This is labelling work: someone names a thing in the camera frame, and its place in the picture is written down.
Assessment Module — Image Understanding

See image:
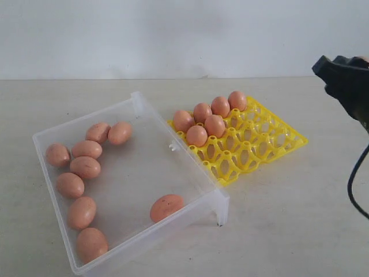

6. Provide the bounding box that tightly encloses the brown egg third row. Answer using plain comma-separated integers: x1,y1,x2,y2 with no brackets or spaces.
70,156,101,179

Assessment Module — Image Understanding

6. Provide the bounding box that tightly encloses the yellow plastic egg tray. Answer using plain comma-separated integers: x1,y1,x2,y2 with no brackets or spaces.
168,96,308,186

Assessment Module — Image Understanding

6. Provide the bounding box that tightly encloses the brown egg lone right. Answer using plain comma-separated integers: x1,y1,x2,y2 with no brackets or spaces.
150,194,184,223

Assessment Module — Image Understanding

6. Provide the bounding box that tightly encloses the brown egg top back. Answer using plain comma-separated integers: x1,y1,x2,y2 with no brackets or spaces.
85,122,111,144

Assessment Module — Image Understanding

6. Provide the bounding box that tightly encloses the clear plastic box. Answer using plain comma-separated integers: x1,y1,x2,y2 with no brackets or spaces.
33,92,229,276

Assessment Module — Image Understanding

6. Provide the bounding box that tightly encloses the brown egg second row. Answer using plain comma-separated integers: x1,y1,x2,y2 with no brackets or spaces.
71,140,103,159

